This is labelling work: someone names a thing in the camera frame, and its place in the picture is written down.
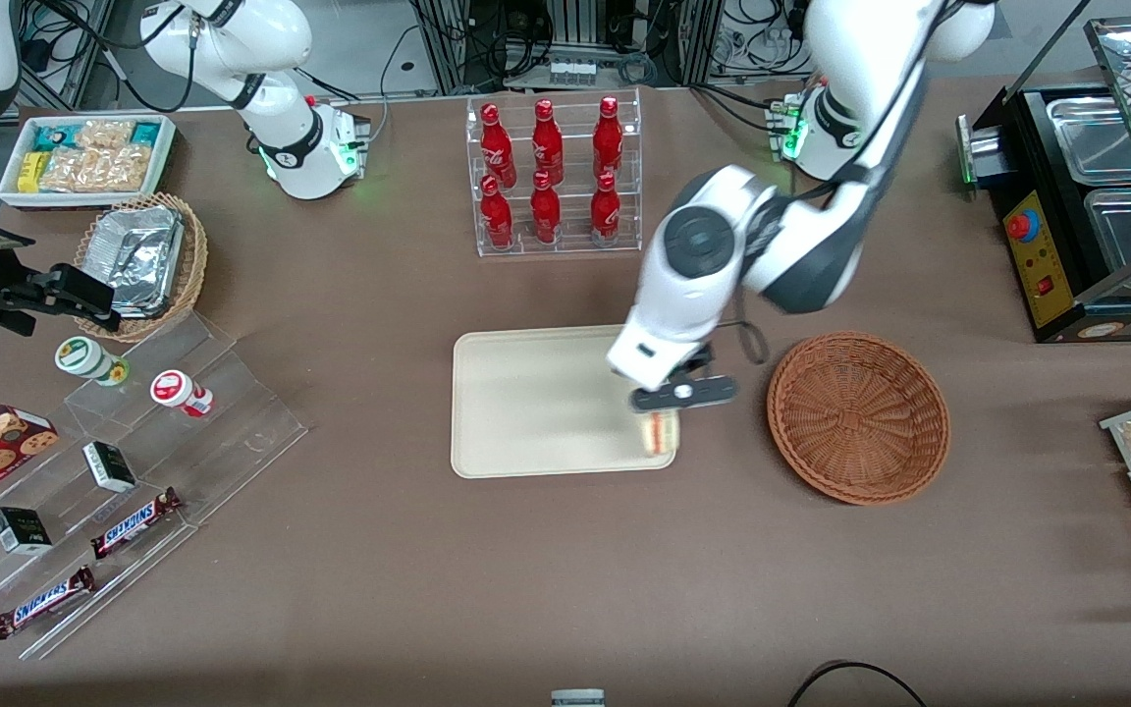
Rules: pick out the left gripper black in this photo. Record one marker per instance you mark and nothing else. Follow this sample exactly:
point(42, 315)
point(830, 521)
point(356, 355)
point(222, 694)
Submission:
point(701, 358)

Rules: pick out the triangular sandwich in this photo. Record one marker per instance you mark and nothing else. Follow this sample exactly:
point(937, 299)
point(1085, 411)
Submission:
point(659, 434)

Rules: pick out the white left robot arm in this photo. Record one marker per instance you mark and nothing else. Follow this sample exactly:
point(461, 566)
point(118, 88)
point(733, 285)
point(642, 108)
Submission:
point(693, 245)

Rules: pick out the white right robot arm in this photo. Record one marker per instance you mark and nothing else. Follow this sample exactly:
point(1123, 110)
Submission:
point(271, 39)

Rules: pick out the aluminium foil tray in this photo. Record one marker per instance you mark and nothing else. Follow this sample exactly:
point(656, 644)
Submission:
point(138, 255)

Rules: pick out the light tan wicker basket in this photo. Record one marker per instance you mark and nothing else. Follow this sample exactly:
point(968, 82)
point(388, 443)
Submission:
point(194, 260)

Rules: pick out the cream rectangular tray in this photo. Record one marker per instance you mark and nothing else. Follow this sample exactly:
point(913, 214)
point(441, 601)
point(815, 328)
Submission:
point(536, 403)

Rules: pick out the round brown wicker basket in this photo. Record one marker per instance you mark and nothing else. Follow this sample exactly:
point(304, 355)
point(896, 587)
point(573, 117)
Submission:
point(860, 417)

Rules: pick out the green lid yogurt cup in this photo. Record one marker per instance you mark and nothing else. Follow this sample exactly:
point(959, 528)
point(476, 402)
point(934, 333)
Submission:
point(84, 356)

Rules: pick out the white rectangular snack box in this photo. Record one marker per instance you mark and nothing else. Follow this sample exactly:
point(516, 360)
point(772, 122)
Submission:
point(11, 196)

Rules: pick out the clear bag of crackers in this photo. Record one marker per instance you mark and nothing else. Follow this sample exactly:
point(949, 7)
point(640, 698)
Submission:
point(99, 169)
point(104, 133)

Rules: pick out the red lid yogurt cup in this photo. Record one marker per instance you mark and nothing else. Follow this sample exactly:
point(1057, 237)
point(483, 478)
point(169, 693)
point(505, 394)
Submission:
point(173, 388)

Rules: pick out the yellow snack packet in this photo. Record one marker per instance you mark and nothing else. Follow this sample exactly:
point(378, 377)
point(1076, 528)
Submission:
point(30, 172)

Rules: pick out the teal snack packet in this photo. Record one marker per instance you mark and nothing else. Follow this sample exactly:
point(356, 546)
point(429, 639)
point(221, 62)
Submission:
point(145, 133)
point(55, 135)

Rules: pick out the red cola bottle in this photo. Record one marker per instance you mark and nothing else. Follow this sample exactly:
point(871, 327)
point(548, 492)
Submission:
point(496, 218)
point(545, 214)
point(497, 147)
point(547, 145)
point(605, 214)
point(608, 142)

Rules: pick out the small black carton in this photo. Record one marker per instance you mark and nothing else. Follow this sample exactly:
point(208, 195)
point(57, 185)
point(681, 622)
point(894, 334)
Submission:
point(109, 466)
point(21, 530)

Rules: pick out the clear acrylic step display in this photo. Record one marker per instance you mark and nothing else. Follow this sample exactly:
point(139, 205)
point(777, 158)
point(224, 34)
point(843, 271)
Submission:
point(232, 432)

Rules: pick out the snickers chocolate bar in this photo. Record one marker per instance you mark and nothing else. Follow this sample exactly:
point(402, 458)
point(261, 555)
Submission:
point(43, 602)
point(134, 523)

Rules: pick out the clear acrylic bottle rack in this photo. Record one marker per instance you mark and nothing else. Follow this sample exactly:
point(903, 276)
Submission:
point(573, 157)

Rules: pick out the white power strip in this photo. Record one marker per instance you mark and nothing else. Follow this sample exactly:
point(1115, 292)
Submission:
point(572, 72)

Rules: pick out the small grey device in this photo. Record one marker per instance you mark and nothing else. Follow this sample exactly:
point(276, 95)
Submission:
point(577, 699)

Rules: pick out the black food warmer machine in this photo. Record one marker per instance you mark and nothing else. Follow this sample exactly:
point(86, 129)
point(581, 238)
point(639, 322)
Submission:
point(983, 162)

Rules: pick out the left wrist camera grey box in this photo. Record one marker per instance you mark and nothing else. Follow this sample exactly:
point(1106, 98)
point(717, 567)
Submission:
point(708, 393)

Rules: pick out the aluminium profile frame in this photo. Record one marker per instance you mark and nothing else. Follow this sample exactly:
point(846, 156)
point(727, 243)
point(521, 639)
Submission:
point(580, 20)
point(698, 39)
point(448, 49)

